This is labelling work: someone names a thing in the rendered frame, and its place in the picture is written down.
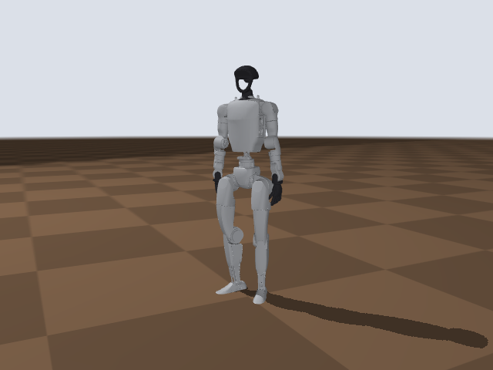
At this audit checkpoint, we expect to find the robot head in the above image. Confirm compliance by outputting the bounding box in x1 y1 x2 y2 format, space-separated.
234 66 259 100

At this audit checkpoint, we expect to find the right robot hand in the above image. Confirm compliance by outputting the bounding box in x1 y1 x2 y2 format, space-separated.
213 172 221 192

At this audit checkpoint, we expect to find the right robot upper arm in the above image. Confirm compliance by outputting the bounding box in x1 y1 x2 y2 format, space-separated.
214 103 229 149

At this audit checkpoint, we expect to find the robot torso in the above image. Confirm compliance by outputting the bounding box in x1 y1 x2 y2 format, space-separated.
227 96 266 189

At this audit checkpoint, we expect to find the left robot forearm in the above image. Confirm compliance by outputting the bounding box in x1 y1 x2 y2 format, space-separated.
268 136 283 181

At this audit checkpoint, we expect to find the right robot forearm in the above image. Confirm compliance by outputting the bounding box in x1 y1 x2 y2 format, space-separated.
213 142 226 178

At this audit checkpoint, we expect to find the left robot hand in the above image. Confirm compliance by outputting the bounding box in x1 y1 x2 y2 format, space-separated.
269 173 283 206

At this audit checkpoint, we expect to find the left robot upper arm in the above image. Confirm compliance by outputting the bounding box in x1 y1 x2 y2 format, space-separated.
260 101 278 150

